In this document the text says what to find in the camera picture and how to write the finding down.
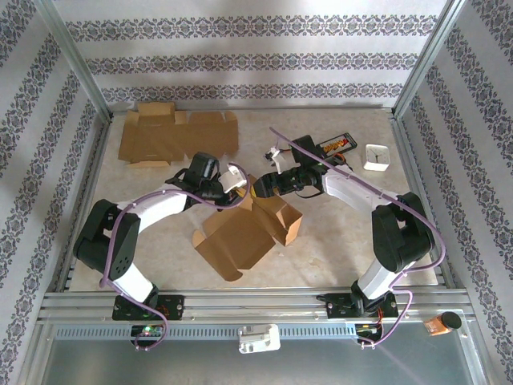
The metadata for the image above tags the white plastic bracket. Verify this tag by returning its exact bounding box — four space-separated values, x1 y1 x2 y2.
237 323 281 355

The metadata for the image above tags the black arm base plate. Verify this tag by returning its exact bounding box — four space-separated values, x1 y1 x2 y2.
326 292 399 321
111 294 185 322

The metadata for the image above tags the white square clock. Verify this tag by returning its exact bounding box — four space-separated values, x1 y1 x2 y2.
363 144 392 172

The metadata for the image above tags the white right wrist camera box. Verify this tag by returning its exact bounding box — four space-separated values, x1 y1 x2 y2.
266 146 296 172

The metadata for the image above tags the aluminium frame post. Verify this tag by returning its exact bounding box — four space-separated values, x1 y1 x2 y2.
34 0 113 120
392 0 468 120

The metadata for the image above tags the grey metal sheet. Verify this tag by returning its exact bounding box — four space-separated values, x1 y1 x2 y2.
38 336 480 385

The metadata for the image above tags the orange black small device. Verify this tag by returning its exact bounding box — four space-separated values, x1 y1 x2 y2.
424 311 463 336

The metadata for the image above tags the aluminium frame rail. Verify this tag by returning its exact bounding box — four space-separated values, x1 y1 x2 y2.
390 115 458 292
55 115 113 294
110 104 396 118

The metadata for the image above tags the small circuit board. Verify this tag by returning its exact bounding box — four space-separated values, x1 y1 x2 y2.
354 322 384 336
131 323 164 338

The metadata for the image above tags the brown cardboard box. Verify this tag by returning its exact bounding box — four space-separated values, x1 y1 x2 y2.
118 101 240 168
192 196 304 284

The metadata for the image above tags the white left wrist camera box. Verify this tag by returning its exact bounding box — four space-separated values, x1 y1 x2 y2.
218 162 246 192

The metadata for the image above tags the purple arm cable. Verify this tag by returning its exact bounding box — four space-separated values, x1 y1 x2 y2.
99 172 252 354
269 127 446 350

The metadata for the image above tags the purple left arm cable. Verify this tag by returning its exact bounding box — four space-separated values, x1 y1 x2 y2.
99 172 252 354

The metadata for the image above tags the long aluminium mounting rail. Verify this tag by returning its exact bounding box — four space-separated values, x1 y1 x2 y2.
38 287 470 324

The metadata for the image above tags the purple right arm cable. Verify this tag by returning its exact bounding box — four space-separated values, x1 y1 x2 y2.
269 127 446 350

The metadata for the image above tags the grey slotted cable duct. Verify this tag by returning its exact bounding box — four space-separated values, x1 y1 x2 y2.
51 324 357 340

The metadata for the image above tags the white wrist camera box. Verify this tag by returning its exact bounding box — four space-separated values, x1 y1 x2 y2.
218 162 246 192
266 146 296 172

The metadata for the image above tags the black battery pack yellow label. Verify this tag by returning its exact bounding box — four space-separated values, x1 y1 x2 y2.
318 134 357 156

